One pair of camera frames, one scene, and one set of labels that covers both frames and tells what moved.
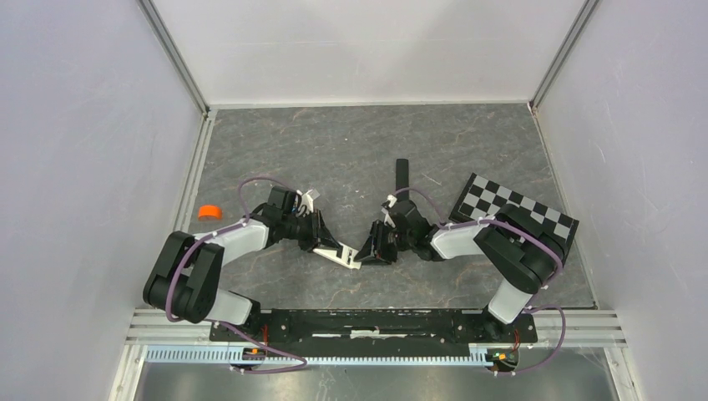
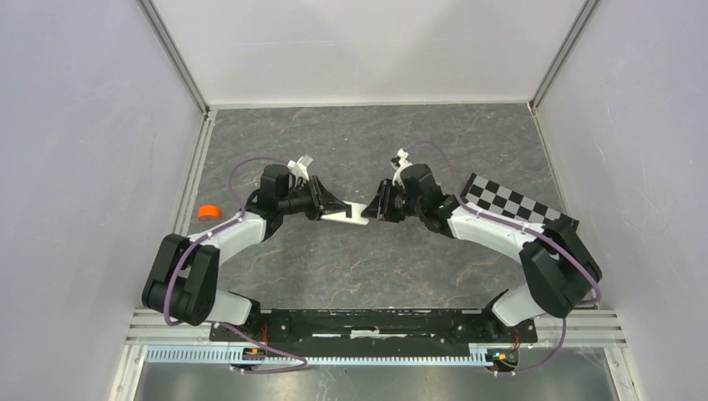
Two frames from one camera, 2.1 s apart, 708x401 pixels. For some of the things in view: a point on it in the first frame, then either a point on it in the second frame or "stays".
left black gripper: [320, 236] → [322, 200]
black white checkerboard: [482, 198] stays
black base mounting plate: [371, 328] stays
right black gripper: [374, 248] → [379, 208]
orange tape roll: [209, 212] stays
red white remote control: [348, 257] → [356, 217]
